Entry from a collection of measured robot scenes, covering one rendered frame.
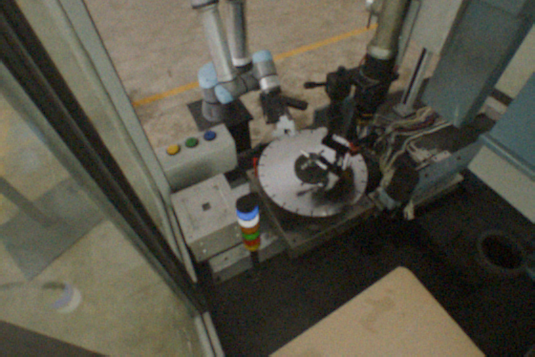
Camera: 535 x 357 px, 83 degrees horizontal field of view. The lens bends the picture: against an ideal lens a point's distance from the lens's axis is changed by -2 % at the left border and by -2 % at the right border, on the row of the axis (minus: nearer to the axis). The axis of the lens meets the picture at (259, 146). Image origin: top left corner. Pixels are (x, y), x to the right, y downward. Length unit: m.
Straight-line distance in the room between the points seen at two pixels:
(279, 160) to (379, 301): 0.50
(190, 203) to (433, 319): 0.76
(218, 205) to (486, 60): 0.75
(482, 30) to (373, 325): 0.76
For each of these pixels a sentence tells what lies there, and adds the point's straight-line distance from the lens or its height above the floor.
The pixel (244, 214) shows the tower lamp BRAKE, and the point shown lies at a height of 1.16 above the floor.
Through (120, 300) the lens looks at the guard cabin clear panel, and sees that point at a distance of 0.34.
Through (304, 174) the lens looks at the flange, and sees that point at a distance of 0.93.
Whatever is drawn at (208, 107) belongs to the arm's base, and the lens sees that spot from 1.40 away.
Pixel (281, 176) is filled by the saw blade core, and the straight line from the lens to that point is 0.94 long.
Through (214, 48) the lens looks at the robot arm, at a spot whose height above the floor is 1.14.
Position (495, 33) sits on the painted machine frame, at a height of 1.43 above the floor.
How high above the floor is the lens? 1.71
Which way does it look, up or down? 49 degrees down
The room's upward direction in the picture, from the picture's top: 4 degrees counter-clockwise
